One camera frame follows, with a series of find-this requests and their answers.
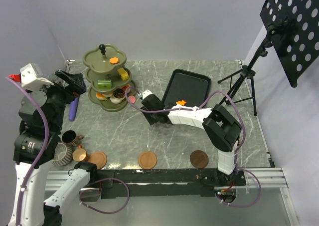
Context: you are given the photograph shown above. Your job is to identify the pink macaron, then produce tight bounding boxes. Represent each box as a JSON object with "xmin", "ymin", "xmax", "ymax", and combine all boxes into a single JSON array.
[{"xmin": 128, "ymin": 95, "xmax": 136, "ymax": 104}]

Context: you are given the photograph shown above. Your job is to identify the green layered cake slice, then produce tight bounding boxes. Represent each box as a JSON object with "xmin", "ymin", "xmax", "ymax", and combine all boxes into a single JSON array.
[{"xmin": 97, "ymin": 79, "xmax": 112, "ymax": 89}]

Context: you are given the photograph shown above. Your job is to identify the orange glazed donut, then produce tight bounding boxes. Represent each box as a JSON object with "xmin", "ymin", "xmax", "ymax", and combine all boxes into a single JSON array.
[{"xmin": 95, "ymin": 92, "xmax": 108, "ymax": 101}]

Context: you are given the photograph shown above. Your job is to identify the white cream donut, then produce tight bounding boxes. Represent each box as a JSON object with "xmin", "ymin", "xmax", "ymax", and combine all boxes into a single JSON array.
[{"xmin": 110, "ymin": 97, "xmax": 124, "ymax": 104}]

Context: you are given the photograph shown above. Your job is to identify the yellow layered cake slice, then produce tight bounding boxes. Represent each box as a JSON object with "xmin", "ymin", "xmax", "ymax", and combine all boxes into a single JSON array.
[{"xmin": 117, "ymin": 67, "xmax": 129, "ymax": 81}]

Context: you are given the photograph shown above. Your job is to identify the orange flower cookie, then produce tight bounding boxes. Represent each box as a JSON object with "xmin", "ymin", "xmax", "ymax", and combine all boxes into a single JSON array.
[{"xmin": 109, "ymin": 57, "xmax": 120, "ymax": 64}]

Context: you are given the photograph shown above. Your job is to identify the metal tongs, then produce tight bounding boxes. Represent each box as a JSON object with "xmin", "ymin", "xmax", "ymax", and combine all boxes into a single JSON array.
[{"xmin": 135, "ymin": 92, "xmax": 143, "ymax": 99}]

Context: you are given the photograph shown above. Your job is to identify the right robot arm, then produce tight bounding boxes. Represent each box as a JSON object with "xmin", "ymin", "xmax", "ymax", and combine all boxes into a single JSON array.
[{"xmin": 140, "ymin": 90, "xmax": 246, "ymax": 185}]

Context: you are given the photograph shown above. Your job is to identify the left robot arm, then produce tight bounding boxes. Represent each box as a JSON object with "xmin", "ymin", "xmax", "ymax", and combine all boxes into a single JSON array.
[{"xmin": 7, "ymin": 70, "xmax": 98, "ymax": 226}]

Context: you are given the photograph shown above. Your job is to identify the green three-tier serving stand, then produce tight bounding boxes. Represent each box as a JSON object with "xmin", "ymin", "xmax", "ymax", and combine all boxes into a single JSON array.
[{"xmin": 83, "ymin": 44, "xmax": 136, "ymax": 112}]

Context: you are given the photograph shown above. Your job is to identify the black serving tray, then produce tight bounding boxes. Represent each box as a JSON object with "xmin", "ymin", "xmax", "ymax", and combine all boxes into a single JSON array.
[{"xmin": 162, "ymin": 69, "xmax": 211, "ymax": 107}]

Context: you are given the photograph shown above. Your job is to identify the dark metal cup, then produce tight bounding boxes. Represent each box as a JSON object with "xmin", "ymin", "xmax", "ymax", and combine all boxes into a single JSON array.
[{"xmin": 61, "ymin": 130, "xmax": 84, "ymax": 147}]

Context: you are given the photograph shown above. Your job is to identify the light wooden coaster middle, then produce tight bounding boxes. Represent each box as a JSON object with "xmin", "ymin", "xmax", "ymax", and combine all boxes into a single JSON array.
[{"xmin": 138, "ymin": 151, "xmax": 157, "ymax": 170}]

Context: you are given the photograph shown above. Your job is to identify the light wooden coaster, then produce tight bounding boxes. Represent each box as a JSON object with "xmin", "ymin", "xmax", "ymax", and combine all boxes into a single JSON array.
[
  {"xmin": 88, "ymin": 151, "xmax": 107, "ymax": 170},
  {"xmin": 138, "ymin": 151, "xmax": 157, "ymax": 170}
]

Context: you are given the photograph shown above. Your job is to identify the copper cup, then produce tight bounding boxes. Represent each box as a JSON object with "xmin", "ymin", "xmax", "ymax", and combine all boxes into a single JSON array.
[{"xmin": 72, "ymin": 148, "xmax": 89, "ymax": 162}]

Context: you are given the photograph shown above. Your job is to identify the ribbed grey bowl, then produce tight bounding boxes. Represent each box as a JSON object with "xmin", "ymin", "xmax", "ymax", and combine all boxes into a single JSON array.
[{"xmin": 52, "ymin": 143, "xmax": 73, "ymax": 166}]

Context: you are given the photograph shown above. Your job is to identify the dark wooden coaster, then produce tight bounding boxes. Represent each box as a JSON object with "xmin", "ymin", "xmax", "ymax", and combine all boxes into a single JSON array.
[{"xmin": 189, "ymin": 150, "xmax": 209, "ymax": 169}]

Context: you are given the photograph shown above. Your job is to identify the light wooden coaster left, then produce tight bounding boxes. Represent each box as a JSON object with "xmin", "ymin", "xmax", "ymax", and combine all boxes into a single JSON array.
[{"xmin": 88, "ymin": 151, "xmax": 107, "ymax": 170}]

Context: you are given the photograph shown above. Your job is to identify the black tripod stand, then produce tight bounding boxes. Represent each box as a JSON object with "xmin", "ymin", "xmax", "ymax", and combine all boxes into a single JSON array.
[{"xmin": 217, "ymin": 20, "xmax": 289, "ymax": 116}]

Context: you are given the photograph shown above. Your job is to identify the black perforated board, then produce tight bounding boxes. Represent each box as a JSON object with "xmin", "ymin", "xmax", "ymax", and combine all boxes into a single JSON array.
[{"xmin": 260, "ymin": 0, "xmax": 319, "ymax": 88}]

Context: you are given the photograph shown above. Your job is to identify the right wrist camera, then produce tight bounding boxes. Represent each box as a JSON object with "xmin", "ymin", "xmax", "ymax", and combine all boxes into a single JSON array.
[{"xmin": 141, "ymin": 90, "xmax": 152, "ymax": 100}]

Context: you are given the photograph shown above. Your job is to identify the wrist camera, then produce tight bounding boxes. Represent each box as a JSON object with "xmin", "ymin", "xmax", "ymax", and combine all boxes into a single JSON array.
[
  {"xmin": 20, "ymin": 63, "xmax": 54, "ymax": 91},
  {"xmin": 141, "ymin": 90, "xmax": 152, "ymax": 100}
]

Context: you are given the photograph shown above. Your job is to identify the purple handled tool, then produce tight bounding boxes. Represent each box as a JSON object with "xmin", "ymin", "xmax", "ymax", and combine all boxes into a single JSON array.
[{"xmin": 68, "ymin": 97, "xmax": 79, "ymax": 121}]

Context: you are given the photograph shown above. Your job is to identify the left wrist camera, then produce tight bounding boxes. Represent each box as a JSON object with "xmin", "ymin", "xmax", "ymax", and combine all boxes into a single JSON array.
[{"xmin": 20, "ymin": 63, "xmax": 54, "ymax": 91}]

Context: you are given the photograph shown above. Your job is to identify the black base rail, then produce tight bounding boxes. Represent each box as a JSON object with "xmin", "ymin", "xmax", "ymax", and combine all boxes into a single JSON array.
[{"xmin": 84, "ymin": 168, "xmax": 246, "ymax": 199}]

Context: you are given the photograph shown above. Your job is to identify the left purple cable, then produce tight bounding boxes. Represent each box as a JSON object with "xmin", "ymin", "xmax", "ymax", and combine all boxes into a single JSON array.
[{"xmin": 5, "ymin": 76, "xmax": 50, "ymax": 226}]

